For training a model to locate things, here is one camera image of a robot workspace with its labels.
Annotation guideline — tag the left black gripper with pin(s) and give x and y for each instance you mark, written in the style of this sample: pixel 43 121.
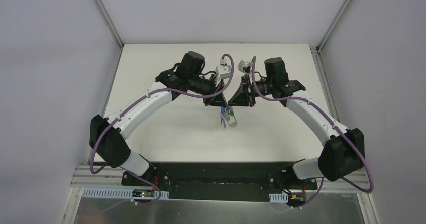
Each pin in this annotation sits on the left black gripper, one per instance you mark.
pixel 210 93

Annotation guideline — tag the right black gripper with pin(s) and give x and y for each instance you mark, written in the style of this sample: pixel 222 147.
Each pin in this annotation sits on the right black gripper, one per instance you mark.
pixel 249 92

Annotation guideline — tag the green tagged key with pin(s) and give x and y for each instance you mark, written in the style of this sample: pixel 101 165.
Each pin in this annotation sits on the green tagged key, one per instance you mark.
pixel 226 113

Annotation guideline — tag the keyring with keys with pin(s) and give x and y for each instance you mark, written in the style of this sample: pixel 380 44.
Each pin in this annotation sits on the keyring with keys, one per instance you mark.
pixel 231 121

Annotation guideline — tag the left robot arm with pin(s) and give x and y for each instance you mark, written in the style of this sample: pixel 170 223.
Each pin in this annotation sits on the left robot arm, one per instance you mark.
pixel 108 135

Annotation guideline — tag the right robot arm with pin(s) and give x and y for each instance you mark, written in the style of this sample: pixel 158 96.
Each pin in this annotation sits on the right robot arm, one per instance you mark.
pixel 343 149

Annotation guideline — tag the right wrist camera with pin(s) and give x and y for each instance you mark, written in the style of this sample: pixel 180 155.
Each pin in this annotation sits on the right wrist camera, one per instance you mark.
pixel 245 67

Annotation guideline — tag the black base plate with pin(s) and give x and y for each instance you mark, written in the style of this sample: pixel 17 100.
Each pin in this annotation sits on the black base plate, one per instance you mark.
pixel 225 181

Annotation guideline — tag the aluminium frame rail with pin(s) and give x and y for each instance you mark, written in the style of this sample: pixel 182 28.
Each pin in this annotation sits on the aluminium frame rail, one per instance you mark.
pixel 107 177

